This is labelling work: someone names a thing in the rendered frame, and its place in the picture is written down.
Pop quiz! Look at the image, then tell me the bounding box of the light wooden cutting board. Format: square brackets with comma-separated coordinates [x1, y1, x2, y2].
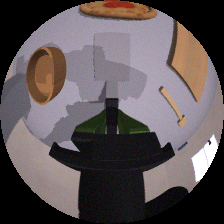
[168, 20, 208, 102]

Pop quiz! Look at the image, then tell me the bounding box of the pepperoni pizza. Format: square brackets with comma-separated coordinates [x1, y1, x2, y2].
[79, 0, 158, 20]

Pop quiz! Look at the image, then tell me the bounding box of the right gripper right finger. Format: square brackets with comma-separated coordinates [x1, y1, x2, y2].
[118, 109, 150, 134]

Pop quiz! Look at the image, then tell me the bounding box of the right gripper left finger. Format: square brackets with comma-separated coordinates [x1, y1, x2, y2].
[74, 109, 106, 134]

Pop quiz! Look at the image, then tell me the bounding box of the brown round shallow tray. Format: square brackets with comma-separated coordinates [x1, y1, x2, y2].
[26, 46, 67, 105]

